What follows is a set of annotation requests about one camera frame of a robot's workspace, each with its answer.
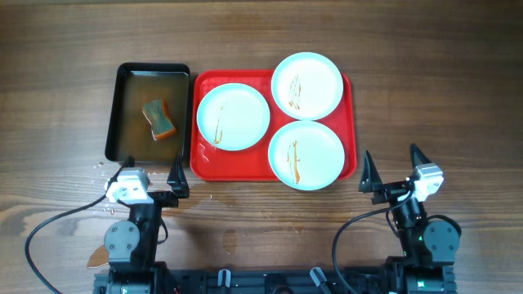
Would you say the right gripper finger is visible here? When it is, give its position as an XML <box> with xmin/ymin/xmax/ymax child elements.
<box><xmin>409</xmin><ymin>144</ymin><xmax>431</xmax><ymax>168</ymax></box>
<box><xmin>359</xmin><ymin>151</ymin><xmax>382</xmax><ymax>193</ymax></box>

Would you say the orange green sponge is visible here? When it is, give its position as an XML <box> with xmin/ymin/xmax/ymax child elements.
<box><xmin>142</xmin><ymin>99</ymin><xmax>177</xmax><ymax>140</ymax></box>

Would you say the white plate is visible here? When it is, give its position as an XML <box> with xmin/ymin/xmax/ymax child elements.
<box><xmin>270</xmin><ymin>52</ymin><xmax>344</xmax><ymax>121</ymax></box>
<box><xmin>196</xmin><ymin>83</ymin><xmax>270</xmax><ymax>151</ymax></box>
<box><xmin>268</xmin><ymin>121</ymin><xmax>346</xmax><ymax>191</ymax></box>

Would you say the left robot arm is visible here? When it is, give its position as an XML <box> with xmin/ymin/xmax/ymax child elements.
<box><xmin>93</xmin><ymin>155</ymin><xmax>190</xmax><ymax>294</ymax></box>

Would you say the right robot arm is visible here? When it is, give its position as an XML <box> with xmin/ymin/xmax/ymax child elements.
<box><xmin>352</xmin><ymin>144</ymin><xmax>462</xmax><ymax>294</ymax></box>

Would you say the red plastic tray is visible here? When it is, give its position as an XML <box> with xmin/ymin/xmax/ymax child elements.
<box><xmin>190</xmin><ymin>69</ymin><xmax>358</xmax><ymax>181</ymax></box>

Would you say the black water tray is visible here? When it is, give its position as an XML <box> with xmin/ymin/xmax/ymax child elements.
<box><xmin>105</xmin><ymin>62</ymin><xmax>192</xmax><ymax>164</ymax></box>

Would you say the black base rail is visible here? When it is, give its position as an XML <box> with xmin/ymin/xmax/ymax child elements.
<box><xmin>92</xmin><ymin>267</ymin><xmax>458</xmax><ymax>294</ymax></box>

